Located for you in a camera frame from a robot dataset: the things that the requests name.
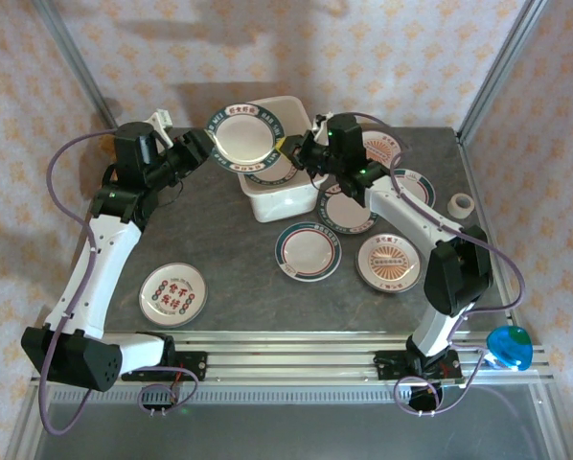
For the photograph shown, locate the blue green plastic object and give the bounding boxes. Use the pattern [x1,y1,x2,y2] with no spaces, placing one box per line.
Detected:
[486,325,535,373]

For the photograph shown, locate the white plate dark lettered rim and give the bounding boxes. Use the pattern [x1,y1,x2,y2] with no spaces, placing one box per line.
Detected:
[242,151,301,191]
[203,102,283,173]
[316,179,381,236]

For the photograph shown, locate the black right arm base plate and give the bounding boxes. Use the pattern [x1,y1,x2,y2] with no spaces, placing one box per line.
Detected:
[375,349,462,384]

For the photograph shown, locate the beige tape roll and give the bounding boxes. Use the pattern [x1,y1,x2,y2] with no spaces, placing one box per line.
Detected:
[447,193,476,220]

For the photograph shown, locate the aluminium table side rail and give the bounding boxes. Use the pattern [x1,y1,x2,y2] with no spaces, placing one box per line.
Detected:
[456,136,516,322]

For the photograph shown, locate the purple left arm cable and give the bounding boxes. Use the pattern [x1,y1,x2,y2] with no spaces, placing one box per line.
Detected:
[36,127,201,437]

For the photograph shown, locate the white plastic bin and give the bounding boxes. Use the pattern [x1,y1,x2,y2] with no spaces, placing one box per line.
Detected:
[236,95,331,224]

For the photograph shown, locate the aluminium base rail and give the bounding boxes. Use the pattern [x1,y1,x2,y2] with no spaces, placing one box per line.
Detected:
[30,330,554,387]

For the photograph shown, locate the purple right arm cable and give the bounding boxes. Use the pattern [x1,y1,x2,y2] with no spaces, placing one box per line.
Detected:
[348,112,528,418]

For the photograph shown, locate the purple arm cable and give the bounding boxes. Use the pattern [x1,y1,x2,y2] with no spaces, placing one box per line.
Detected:
[36,127,201,437]
[348,112,528,418]

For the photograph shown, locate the white plate red characters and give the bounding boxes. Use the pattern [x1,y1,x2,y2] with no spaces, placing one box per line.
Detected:
[138,262,210,329]

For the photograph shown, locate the orange sunburst print plate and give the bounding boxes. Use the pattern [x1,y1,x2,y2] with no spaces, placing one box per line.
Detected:
[355,233,422,294]
[357,129,405,169]

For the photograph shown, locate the small black cable hub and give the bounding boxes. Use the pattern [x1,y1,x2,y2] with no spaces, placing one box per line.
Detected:
[408,382,446,416]
[137,382,182,416]

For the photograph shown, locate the aluminium frame post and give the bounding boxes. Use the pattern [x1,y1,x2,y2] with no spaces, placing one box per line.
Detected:
[456,0,551,145]
[31,0,120,129]

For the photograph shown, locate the grey metal front panel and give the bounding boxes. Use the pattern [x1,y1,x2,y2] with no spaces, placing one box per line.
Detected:
[8,382,573,460]

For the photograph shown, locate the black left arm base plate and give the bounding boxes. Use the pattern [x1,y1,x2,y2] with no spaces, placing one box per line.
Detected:
[121,351,209,383]

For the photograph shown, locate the white plate teal striped rim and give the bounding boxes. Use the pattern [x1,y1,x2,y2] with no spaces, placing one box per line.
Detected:
[274,221,343,283]

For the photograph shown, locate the white plate broad teal rim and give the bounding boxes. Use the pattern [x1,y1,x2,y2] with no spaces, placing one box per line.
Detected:
[386,167,436,210]

